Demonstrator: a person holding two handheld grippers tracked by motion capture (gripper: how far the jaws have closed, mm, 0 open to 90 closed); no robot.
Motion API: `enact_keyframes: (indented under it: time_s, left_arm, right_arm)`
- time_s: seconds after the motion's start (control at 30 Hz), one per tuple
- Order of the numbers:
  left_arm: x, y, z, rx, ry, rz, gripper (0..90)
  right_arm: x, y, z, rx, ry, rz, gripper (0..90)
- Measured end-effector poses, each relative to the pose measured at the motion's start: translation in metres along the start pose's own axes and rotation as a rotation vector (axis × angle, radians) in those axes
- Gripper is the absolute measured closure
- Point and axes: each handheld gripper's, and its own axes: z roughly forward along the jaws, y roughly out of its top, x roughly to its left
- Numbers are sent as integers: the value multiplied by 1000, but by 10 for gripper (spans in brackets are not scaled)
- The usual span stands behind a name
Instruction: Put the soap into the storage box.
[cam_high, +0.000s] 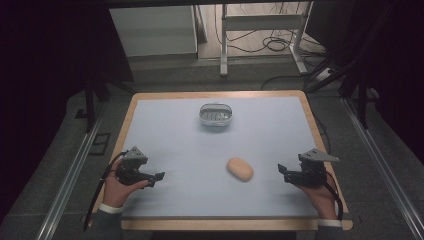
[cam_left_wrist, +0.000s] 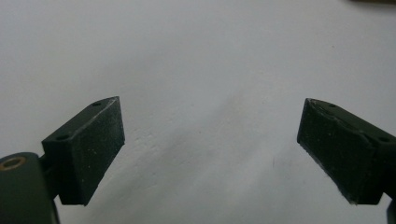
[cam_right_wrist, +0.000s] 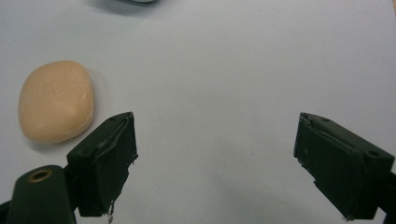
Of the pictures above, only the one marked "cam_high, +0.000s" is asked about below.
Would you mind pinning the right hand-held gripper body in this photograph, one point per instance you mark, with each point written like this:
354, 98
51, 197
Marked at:
311, 173

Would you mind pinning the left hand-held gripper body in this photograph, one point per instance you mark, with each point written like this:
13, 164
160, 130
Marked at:
131, 170

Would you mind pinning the beige oval bread roll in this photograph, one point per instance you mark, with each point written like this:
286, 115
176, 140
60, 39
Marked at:
240, 169

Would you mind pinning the small metal basket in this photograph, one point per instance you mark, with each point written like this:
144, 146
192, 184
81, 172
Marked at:
215, 115

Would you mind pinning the person's left hand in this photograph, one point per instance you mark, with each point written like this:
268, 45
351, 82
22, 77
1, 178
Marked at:
116, 191

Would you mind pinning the person's right hand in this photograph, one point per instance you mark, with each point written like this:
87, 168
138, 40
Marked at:
321, 201

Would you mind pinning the light blue table mat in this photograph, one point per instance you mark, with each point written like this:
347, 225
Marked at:
200, 156

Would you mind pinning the wooden table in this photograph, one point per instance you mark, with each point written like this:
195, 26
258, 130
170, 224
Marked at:
220, 224

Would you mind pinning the black stand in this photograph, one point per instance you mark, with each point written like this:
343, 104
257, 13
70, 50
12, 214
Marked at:
95, 96
360, 83

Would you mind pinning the white power strip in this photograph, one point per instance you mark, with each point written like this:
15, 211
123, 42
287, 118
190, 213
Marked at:
324, 74

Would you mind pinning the white cabinet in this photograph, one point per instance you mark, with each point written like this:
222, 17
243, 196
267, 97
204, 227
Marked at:
153, 30

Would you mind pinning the metal floor rail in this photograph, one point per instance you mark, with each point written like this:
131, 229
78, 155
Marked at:
71, 180
383, 166

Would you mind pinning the white metal stand frame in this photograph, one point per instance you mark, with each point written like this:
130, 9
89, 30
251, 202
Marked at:
263, 22

